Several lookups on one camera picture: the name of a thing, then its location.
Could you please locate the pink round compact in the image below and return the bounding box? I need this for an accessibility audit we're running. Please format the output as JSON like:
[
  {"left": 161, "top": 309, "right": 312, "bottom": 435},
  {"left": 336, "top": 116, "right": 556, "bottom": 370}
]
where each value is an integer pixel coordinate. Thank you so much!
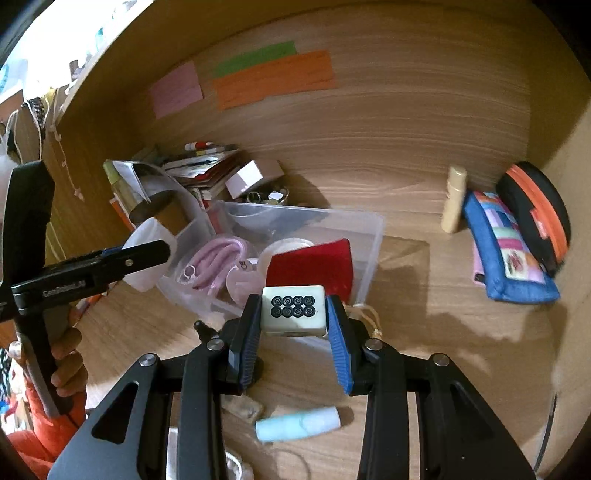
[{"left": 225, "top": 259, "right": 264, "bottom": 307}]

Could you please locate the blue patchwork pouch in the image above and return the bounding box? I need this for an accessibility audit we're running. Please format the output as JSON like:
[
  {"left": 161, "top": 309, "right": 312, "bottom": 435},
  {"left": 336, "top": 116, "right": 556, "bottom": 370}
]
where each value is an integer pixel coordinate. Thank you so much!
[{"left": 463, "top": 191, "right": 560, "bottom": 304}]

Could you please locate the light blue tube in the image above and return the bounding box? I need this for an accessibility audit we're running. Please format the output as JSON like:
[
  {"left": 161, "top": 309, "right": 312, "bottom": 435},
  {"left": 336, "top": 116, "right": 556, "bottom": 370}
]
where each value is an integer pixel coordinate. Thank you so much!
[{"left": 255, "top": 406, "right": 342, "bottom": 443}]

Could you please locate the red white marker pen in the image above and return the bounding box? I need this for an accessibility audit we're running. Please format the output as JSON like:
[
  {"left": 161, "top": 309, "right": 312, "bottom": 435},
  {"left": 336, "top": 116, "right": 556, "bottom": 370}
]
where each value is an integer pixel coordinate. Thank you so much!
[{"left": 184, "top": 141, "right": 215, "bottom": 151}]

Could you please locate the pink braided rope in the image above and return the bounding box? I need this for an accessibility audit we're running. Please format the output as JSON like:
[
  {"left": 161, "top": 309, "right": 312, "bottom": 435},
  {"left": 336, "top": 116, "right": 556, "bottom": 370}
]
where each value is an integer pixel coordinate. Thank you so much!
[{"left": 177, "top": 234, "right": 250, "bottom": 297}]

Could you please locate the white folded paper sheet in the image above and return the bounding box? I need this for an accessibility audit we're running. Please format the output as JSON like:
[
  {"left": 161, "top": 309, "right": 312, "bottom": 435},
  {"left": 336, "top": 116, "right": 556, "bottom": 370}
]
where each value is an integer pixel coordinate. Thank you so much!
[{"left": 111, "top": 160, "right": 181, "bottom": 202}]

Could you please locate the beige plastic recorder flute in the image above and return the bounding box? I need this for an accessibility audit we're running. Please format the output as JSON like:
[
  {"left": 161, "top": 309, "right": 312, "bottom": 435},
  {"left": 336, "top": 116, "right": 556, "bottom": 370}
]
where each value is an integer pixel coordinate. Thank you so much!
[{"left": 441, "top": 165, "right": 468, "bottom": 234}]

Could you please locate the pink sticky note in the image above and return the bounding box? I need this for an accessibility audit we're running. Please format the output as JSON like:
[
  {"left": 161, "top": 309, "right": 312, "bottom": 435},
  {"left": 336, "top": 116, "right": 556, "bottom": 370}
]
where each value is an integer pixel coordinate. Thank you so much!
[{"left": 149, "top": 61, "right": 204, "bottom": 119}]

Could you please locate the green paper strip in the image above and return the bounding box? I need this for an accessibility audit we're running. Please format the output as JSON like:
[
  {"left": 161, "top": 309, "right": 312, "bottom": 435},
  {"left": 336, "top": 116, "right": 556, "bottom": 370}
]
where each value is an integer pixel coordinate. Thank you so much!
[{"left": 213, "top": 41, "right": 297, "bottom": 78}]

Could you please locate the red cloth pouch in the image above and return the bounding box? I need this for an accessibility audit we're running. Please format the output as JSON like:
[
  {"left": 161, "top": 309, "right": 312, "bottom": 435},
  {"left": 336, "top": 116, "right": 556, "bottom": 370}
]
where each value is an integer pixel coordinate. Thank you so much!
[{"left": 266, "top": 238, "right": 353, "bottom": 302}]

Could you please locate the small wooden block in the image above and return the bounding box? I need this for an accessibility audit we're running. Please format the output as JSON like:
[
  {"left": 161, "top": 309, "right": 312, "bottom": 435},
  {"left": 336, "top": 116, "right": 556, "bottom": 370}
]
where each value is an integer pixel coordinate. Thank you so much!
[{"left": 221, "top": 395, "right": 264, "bottom": 425}]

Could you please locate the small white pink box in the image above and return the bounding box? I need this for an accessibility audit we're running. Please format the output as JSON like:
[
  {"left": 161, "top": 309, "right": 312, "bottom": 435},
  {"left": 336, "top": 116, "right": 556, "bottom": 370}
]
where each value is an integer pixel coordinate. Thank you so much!
[{"left": 225, "top": 159, "right": 284, "bottom": 199}]

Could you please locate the orange sleeve forearm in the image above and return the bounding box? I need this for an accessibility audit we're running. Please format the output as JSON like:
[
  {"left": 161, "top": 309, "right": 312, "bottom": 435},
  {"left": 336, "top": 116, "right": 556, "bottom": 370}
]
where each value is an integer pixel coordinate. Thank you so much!
[{"left": 8, "top": 382, "right": 87, "bottom": 479}]

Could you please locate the white mahjong tile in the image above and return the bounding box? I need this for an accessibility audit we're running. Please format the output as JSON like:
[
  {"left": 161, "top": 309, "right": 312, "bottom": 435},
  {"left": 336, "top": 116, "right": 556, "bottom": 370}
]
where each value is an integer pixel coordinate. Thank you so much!
[{"left": 260, "top": 285, "right": 327, "bottom": 337}]

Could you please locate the person's left hand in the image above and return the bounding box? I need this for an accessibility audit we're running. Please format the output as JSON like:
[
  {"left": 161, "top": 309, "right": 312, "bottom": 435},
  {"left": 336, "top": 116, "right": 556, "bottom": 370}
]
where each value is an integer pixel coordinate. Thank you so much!
[{"left": 51, "top": 327, "right": 88, "bottom": 398}]

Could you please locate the stack of books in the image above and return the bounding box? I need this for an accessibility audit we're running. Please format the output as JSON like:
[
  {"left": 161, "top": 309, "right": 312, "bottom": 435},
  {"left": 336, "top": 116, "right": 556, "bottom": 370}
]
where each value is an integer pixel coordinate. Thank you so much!
[{"left": 162, "top": 147, "right": 242, "bottom": 202}]

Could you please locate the orange paper strip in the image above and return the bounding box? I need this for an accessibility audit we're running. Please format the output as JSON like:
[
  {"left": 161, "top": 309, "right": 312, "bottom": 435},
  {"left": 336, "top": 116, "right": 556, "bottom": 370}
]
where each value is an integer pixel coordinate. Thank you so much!
[{"left": 213, "top": 50, "right": 337, "bottom": 110}]

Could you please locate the brown cardboard cup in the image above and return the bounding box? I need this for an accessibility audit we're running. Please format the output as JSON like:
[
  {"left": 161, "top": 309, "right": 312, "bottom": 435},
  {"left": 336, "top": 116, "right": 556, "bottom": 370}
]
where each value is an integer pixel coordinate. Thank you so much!
[{"left": 129, "top": 176, "right": 175, "bottom": 226}]

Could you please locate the clear plastic storage bin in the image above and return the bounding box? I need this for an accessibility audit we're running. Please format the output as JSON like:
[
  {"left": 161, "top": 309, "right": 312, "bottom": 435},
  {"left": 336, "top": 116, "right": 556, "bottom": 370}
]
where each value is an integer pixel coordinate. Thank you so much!
[{"left": 157, "top": 201, "right": 385, "bottom": 323}]

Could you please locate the black orange round case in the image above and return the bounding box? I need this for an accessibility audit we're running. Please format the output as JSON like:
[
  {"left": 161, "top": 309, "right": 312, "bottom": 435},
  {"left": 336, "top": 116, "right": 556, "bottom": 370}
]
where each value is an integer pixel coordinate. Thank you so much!
[{"left": 496, "top": 161, "right": 572, "bottom": 278}]

